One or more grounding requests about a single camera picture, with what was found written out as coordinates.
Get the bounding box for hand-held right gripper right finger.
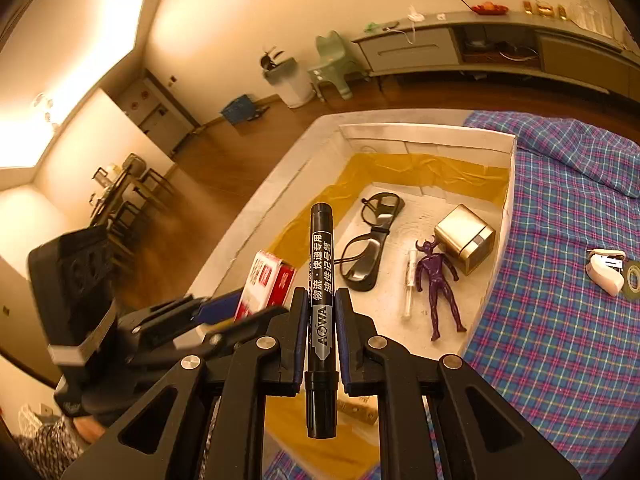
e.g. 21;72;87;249
335;288;583;480

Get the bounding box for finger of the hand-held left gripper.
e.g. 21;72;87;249
132;290;244;341
125;306;291;371

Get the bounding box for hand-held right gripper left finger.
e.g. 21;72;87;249
60;287;308;480

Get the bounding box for black marker pen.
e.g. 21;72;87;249
303;202;338;440

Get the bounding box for red white staple box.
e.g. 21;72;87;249
234;250;297;323

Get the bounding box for black eyeglasses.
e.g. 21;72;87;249
334;191;405;293

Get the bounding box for small white clear tube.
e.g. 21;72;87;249
402;249;420;320

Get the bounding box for purple toy figure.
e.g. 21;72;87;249
415;239;468;343

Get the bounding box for gold cube box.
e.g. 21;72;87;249
434;204;497;276

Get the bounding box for white paper bag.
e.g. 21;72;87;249
212;109;518;466

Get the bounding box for white stapler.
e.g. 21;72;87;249
586;247;627;297

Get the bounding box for dining table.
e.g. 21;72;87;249
91;162;148;223

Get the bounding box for patterned dark cloth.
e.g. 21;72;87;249
12;410;83;480

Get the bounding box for ceiling lamp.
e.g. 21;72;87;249
30;91;67;129

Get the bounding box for yellow paper lining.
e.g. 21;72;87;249
265;152;511;461

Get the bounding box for white door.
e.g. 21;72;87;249
131;91;201;156

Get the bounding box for blue basket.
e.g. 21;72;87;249
221;95;258;125

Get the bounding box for plaid blanket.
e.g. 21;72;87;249
262;110;640;480

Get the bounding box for white trash bin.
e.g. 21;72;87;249
262;57;316;109

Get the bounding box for green plastic chair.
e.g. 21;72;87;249
307;30;362;104

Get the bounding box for grey television cabinet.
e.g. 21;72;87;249
350;7;640;106

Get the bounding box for cluster of clear glasses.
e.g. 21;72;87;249
567;0;622;39

